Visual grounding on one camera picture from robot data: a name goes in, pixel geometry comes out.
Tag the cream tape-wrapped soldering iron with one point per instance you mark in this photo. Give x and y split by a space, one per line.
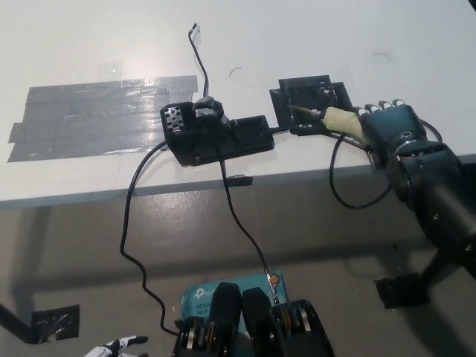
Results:
344 122

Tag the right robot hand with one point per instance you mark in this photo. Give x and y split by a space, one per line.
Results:
394 124

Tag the grey duct tape patch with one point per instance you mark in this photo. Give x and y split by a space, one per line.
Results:
96 119

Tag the black soldering station base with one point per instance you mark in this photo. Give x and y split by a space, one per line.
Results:
215 141

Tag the black floor tape patch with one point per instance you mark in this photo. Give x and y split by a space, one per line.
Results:
57 321
398 292

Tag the teal router box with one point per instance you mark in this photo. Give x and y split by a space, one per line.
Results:
195 295

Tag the black robot torso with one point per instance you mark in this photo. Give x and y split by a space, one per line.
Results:
256 327

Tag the black printed tray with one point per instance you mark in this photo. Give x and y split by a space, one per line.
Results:
305 94

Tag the small black tape strip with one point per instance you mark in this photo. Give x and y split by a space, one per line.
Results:
241 180

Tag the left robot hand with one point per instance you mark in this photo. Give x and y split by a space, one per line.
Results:
119 344

